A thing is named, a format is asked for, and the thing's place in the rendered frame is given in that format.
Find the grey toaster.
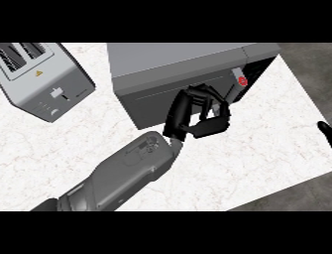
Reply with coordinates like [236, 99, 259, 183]
[0, 43, 96, 124]

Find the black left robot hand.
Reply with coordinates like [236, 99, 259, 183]
[161, 83, 234, 143]

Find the grey microwave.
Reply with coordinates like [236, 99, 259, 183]
[105, 43, 282, 131]

